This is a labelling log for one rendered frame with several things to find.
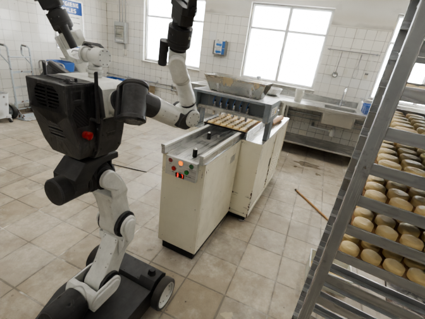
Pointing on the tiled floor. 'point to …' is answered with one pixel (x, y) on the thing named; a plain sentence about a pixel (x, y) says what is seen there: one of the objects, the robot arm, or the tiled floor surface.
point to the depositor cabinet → (253, 166)
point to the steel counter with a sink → (339, 112)
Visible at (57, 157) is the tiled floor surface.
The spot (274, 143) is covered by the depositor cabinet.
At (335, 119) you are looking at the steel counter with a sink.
